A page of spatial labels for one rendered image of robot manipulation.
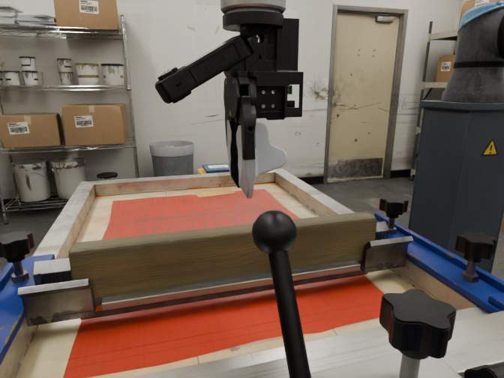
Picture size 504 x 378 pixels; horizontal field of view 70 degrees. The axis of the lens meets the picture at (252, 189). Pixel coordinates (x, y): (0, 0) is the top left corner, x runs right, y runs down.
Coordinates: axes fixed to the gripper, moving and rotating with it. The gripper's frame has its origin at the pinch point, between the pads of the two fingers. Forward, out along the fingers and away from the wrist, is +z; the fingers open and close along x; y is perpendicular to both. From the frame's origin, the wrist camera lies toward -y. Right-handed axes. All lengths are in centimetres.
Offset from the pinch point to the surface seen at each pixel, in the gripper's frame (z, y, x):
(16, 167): 60, -130, 327
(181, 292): 12.3, -8.5, -3.7
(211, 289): 12.7, -4.6, -3.7
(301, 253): 10.1, 8.1, -2.5
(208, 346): 16.2, -6.2, -9.5
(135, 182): 13, -15, 55
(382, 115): 29, 291, 372
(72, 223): 12.7, -25.9, 26.2
